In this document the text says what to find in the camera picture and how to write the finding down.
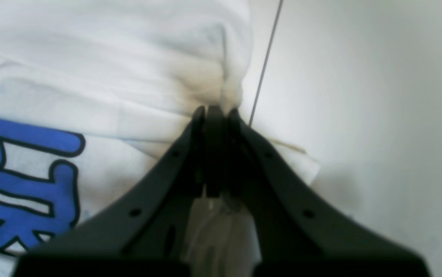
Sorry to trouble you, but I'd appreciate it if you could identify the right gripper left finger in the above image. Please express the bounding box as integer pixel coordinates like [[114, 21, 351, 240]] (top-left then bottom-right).
[[13, 106, 226, 277]]

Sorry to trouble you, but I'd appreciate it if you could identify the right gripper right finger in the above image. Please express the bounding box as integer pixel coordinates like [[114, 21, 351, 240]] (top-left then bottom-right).
[[227, 109, 430, 277]]

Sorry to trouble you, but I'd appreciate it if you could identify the white printed T-shirt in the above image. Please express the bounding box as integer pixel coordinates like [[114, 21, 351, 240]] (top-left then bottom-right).
[[0, 0, 321, 277]]

